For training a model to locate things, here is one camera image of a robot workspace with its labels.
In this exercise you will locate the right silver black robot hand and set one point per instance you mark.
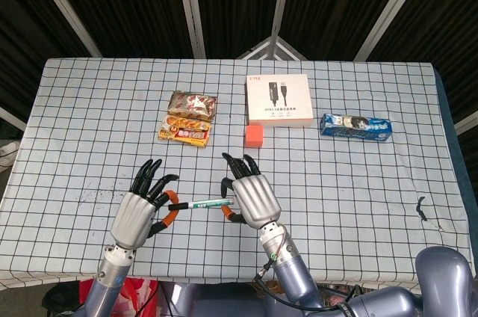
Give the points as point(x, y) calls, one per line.
point(255, 201)

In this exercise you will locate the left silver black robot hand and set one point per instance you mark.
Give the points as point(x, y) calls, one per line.
point(132, 220)

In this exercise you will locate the black marker cap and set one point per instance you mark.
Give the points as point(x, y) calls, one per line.
point(178, 206)

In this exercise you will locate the orange cube block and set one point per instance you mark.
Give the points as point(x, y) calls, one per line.
point(254, 137)

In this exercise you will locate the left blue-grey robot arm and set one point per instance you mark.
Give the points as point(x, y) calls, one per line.
point(108, 283)

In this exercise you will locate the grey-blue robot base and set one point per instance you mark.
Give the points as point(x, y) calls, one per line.
point(216, 306)

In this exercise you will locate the red shopping bag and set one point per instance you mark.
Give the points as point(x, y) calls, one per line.
point(140, 294)

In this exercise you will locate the light wooden piece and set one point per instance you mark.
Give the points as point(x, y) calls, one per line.
point(269, 285)

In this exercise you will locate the yellow red snack packet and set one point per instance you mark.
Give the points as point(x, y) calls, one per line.
point(185, 132)

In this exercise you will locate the white checkered tablecloth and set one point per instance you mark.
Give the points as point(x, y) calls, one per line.
point(354, 190)

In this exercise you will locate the black bag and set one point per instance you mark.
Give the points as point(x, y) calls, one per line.
point(61, 300)

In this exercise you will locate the gold red snack packet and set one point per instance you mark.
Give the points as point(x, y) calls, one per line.
point(192, 105)

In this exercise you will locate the blue cookie box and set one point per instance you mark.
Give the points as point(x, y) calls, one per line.
point(354, 128)

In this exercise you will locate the white shoe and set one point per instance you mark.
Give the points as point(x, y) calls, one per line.
point(8, 150)

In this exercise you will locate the small black curved scrap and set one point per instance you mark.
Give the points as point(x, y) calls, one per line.
point(421, 208)

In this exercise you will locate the white triangular frame brace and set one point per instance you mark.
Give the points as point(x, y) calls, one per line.
point(255, 51)

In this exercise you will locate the short white frame bar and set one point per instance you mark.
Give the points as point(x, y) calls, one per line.
point(467, 120)
point(11, 119)

